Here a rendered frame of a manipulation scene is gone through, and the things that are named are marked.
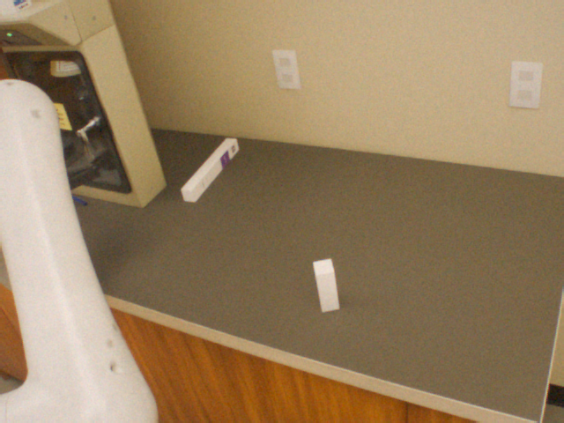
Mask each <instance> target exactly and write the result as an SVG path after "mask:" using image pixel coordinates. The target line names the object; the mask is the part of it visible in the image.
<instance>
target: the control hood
mask: <svg viewBox="0 0 564 423"><path fill-rule="evenodd" d="M31 4H32V5H31V6H29V7H27V8H25V9H24V10H22V11H21V12H19V13H12V14H4V15H2V16H1V14H0V31H9V30H15V31H17V32H19V33H21V34H24V35H26V36H28V37H29V38H31V39H32V40H34V41H38V42H39V43H41V44H43V45H35V46H76V44H78V43H80V42H81V41H82V40H81V38H80V35H79V34H78V29H77V28H76V23H75V20H74V18H73V16H72V13H71V8H70V6H69V3H68V1H67V0H49V1H44V2H31ZM35 46H18V45H17V46H0V47H35Z"/></svg>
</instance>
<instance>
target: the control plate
mask: <svg viewBox="0 0 564 423"><path fill-rule="evenodd" d="M8 33H9V34H11V35H8ZM0 35H1V36H0V42H2V43H3V44H0V46H17V45H18V46H35V45H43V44H41V43H39V42H38V41H34V40H32V39H31V38H29V37H28V36H26V35H24V34H21V33H19V32H17V31H15V30H9V31H0ZM3 40H7V41H9V42H11V43H12V41H16V42H14V44H9V43H7V42H5V41H3ZM19 41H22V42H21V43H19ZM25 41H28V42H27V43H25Z"/></svg>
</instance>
